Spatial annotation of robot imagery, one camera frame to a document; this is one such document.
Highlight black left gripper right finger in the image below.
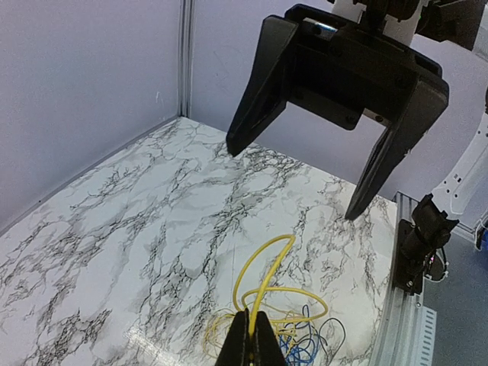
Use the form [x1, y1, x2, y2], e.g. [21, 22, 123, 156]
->
[252, 311, 285, 366]

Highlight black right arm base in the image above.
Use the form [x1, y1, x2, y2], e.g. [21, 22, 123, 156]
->
[392, 194, 459, 295]

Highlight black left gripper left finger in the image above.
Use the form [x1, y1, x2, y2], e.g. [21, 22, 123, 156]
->
[216, 310, 251, 366]

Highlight blue cable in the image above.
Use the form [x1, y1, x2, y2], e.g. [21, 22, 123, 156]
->
[280, 303, 320, 366]

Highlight yellow cable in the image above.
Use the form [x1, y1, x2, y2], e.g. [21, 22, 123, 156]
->
[202, 234, 329, 363]

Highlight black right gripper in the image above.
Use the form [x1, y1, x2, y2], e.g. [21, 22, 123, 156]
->
[226, 5, 449, 220]

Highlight aluminium front table rail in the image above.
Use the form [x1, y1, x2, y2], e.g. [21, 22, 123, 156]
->
[369, 192, 437, 365]

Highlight grey corner frame post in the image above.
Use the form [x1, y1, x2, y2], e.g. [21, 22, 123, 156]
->
[178, 0, 195, 117]

